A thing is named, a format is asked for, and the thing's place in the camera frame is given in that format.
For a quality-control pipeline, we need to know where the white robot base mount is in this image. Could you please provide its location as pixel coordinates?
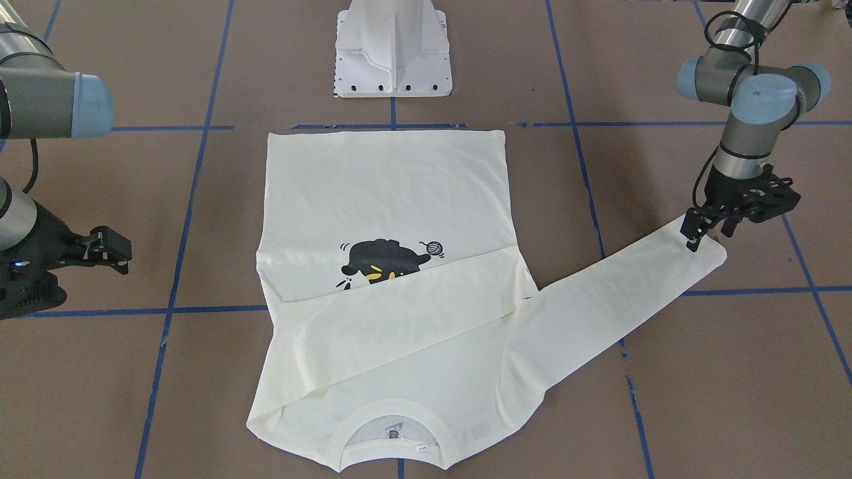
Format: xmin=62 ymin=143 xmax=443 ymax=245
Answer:
xmin=333 ymin=1 xmax=453 ymax=99

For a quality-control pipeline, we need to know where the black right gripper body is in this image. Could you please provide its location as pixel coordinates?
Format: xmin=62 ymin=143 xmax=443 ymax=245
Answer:
xmin=1 ymin=204 xmax=86 ymax=319

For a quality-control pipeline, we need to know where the cream long-sleeve cat shirt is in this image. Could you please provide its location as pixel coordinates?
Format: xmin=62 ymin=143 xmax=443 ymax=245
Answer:
xmin=246 ymin=130 xmax=727 ymax=472

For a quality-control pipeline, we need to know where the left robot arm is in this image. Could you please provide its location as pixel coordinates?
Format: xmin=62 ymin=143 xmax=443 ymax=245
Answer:
xmin=678 ymin=1 xmax=833 ymax=251

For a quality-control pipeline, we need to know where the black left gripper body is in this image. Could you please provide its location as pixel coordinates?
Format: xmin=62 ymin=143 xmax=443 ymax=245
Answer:
xmin=702 ymin=164 xmax=801 ymax=236

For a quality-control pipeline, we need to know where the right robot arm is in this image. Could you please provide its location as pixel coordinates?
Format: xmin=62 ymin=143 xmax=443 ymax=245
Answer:
xmin=1 ymin=15 xmax=132 ymax=319

